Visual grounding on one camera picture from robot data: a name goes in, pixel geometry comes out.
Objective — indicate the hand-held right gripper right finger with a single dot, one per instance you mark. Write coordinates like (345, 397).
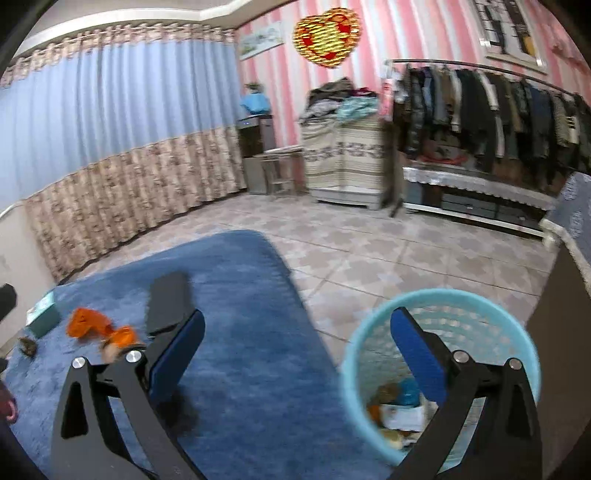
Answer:
(418, 355)

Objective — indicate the black smartphone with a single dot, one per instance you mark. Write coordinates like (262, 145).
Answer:
(168, 302)

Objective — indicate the small teal box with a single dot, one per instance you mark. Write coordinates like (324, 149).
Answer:
(44, 316)

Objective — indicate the blue and floral curtain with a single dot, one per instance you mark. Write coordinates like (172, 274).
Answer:
(115, 138)

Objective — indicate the blue knitted blanket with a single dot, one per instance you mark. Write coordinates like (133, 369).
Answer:
(254, 323)

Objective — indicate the blue fringed patterned cloth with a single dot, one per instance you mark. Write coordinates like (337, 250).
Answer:
(577, 207)

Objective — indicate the orange peel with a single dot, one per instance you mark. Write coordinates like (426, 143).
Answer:
(375, 410)

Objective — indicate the blue plastic wrapper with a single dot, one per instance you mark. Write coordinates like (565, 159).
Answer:
(410, 392)

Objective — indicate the brown crumpled scrap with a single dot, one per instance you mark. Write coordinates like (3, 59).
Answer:
(27, 346)

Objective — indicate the light blue plastic waste basket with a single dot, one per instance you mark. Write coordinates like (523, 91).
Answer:
(358, 401)

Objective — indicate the blue cloth cover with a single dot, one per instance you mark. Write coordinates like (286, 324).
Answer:
(256, 102)

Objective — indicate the metal clothes rack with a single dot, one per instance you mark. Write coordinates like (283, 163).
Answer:
(396, 203)

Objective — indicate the landscape wall picture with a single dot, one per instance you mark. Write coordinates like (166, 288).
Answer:
(261, 39)

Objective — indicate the brown scrap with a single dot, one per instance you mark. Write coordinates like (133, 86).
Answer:
(27, 346)
(388, 393)

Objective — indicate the small orange wrapper piece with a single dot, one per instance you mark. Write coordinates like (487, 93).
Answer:
(123, 336)

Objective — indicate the low dark cabinet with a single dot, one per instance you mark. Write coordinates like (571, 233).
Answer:
(475, 205)

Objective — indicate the pink hanging bag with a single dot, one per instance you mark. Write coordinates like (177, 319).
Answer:
(385, 97)

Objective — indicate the red gold wall ornament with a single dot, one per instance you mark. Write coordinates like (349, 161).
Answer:
(328, 39)

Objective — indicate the pile of folded clothes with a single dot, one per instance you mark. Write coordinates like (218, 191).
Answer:
(341, 101)

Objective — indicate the beige patterned cover cloth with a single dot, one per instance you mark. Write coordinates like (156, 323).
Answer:
(341, 152)

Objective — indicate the dark brown cabinet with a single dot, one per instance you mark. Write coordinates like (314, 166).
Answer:
(554, 323)

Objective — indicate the framed wall picture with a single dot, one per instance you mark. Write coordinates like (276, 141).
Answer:
(512, 32)

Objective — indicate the white lace cloth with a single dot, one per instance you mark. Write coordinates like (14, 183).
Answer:
(461, 182)

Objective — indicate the red cloth item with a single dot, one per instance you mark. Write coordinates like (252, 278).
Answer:
(443, 158)

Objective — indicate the metal frame chair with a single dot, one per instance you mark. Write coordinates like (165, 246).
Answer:
(281, 170)

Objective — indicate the yellow peel piece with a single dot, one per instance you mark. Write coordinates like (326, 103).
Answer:
(392, 437)

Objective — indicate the person's left hand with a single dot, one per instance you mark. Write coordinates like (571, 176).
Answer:
(11, 408)

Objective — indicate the white cabinet base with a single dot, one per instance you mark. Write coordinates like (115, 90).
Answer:
(346, 196)

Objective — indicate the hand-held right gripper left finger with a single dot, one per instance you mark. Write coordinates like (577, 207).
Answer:
(178, 355)

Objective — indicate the row of hanging clothes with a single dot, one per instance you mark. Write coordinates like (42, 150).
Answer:
(485, 115)

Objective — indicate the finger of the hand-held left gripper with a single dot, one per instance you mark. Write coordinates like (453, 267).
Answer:
(7, 302)

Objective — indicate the white tissue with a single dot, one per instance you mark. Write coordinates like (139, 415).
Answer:
(406, 417)

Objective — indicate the grey water dispenser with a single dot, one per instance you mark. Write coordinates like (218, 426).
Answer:
(256, 143)

